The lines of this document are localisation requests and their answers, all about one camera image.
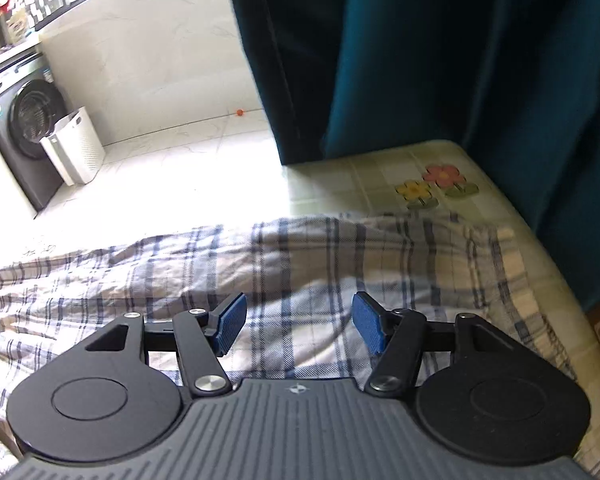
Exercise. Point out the dark teal curtain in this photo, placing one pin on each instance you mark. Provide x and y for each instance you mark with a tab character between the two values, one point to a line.
430	60

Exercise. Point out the white laundry basket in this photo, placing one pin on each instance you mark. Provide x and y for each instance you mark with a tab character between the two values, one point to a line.
75	145

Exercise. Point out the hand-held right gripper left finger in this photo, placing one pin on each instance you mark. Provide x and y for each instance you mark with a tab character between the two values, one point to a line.
230	322

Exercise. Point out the checked printed bed sheet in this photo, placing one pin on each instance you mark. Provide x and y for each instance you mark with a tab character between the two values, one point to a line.
380	170

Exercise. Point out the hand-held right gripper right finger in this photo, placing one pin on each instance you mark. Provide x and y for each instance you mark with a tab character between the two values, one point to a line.
370	320

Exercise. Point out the detergent bottle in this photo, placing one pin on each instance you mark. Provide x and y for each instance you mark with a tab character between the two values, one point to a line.
15	25

